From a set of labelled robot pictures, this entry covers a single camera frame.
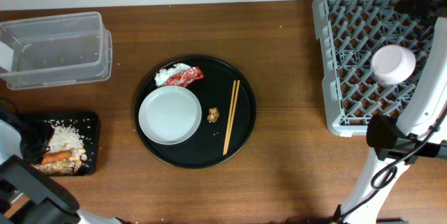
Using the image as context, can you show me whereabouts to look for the crumpled white tissue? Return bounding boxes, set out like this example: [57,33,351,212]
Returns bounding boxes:
[154,63,191,87]

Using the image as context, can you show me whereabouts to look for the white bowl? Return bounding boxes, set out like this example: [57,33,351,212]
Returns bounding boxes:
[371,45,416,85]

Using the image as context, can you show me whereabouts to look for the red snack wrapper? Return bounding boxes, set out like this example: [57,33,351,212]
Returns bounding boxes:
[163,67,204,88]

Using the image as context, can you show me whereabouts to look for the rice and peanut shells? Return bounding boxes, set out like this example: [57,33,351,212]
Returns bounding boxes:
[33,126,87,176]

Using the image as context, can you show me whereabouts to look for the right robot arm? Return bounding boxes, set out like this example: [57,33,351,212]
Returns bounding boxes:
[331,0,446,223]

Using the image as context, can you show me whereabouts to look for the grey dishwasher rack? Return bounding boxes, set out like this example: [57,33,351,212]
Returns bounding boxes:
[312,0,432,137]

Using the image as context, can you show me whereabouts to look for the clear plastic bin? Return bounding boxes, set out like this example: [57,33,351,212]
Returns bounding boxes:
[1,12,112,90]

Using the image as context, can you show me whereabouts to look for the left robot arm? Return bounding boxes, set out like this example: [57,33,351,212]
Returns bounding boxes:
[1,121,124,224]

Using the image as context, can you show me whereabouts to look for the orange carrot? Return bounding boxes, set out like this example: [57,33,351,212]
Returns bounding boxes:
[41,151,73,165]

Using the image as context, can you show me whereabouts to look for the black rectangular tray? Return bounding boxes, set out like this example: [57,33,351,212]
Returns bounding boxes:
[19,112,101,176]

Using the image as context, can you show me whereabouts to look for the wooden chopstick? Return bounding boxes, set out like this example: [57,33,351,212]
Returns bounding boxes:
[226,80,240,154]
[223,80,237,156]

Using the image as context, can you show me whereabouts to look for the brown food scrap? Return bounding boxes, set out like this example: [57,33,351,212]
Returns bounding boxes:
[207,107,219,123]

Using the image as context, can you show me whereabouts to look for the round black tray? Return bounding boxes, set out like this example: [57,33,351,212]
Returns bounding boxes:
[134,54,256,169]

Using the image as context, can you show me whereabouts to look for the white plate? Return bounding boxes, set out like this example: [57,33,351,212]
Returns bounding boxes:
[137,86,202,145]

